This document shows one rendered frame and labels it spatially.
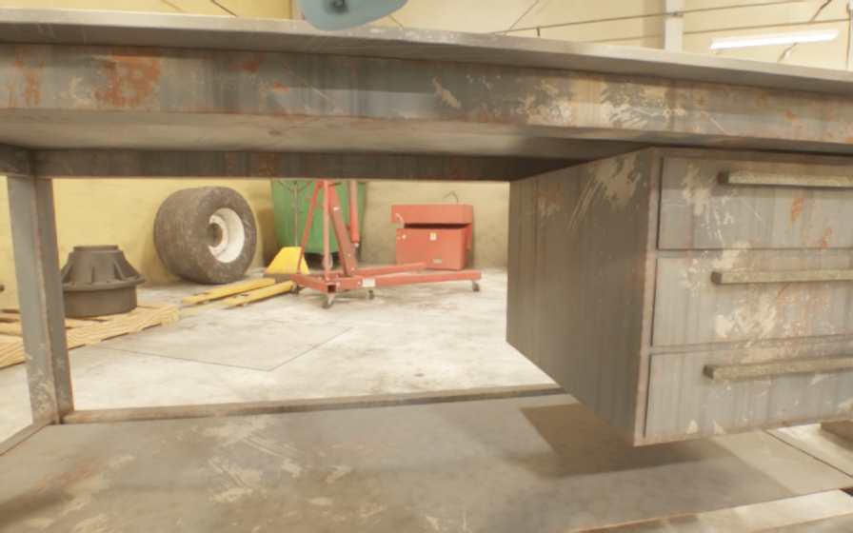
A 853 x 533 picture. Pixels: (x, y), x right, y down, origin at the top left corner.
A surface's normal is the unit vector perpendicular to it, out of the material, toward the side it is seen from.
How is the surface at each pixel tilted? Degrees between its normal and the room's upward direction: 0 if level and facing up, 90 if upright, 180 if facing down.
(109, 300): 90
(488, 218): 90
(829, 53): 90
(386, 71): 90
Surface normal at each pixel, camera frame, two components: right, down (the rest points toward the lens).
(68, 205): 0.95, 0.04
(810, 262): 0.16, 0.11
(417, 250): -0.29, 0.11
